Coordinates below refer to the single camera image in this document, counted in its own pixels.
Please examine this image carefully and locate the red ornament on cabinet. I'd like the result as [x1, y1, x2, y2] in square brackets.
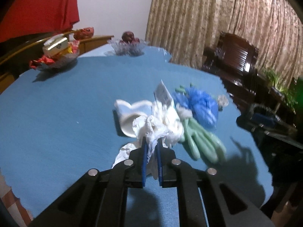
[73, 27, 94, 40]

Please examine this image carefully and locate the dark red fruit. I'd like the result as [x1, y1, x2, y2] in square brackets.
[120, 31, 140, 44]

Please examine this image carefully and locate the dark wooden armchair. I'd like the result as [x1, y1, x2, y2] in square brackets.
[201, 32, 259, 104]

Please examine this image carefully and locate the red cloth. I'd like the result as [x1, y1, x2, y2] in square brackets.
[1, 0, 80, 42]

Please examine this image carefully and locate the white and blue paper cup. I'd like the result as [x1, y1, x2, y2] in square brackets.
[114, 100, 152, 138]

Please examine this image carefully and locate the blue plastic bag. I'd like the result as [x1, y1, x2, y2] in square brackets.
[173, 86, 219, 130]

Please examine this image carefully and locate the green potted plant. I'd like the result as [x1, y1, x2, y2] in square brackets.
[262, 68, 297, 112]

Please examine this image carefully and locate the black lined trash bin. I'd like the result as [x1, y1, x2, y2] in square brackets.
[236, 103, 297, 136]

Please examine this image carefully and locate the green rubber glove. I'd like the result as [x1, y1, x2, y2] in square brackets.
[175, 104, 226, 164]

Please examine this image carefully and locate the dark wooden side table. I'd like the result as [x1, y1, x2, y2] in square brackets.
[254, 71, 299, 128]

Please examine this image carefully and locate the beige patterned curtain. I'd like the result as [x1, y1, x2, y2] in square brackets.
[145, 0, 302, 84]

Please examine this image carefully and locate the white and gold box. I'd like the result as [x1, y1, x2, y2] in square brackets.
[42, 34, 68, 58]

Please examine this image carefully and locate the glass fruit bowl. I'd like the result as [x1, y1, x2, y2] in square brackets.
[107, 40, 148, 56]

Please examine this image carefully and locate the white tissue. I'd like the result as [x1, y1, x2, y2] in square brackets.
[113, 101, 184, 179]

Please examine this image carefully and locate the blue table cloth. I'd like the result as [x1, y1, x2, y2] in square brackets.
[1, 48, 273, 226]

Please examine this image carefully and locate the clear plastic wrapper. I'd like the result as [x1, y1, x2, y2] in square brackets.
[217, 95, 229, 109]

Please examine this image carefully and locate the glass snack dish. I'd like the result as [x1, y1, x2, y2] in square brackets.
[29, 40, 80, 71]

